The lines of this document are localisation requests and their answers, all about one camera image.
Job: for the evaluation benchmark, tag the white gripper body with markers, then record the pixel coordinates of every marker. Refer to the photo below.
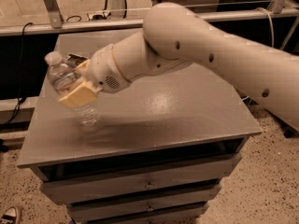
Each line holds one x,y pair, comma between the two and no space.
104,69

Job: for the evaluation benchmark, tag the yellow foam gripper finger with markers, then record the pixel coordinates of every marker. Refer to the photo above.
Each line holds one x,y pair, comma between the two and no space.
84,94
83,67

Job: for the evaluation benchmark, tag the clear plastic water bottle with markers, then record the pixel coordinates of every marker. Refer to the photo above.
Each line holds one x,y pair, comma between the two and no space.
64,79

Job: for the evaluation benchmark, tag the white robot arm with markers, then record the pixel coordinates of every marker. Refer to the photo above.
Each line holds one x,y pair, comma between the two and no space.
172,36

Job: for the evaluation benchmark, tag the dark snack wrapper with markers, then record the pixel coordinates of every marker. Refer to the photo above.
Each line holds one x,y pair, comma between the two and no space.
73,60

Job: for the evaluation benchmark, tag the white power strip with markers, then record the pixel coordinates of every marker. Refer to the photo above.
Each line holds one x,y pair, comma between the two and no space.
98,16

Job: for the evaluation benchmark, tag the grey drawer cabinet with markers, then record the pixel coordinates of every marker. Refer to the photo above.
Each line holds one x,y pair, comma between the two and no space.
157,153

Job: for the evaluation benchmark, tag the black and white sneaker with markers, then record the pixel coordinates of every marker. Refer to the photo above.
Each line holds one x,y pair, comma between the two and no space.
11,216

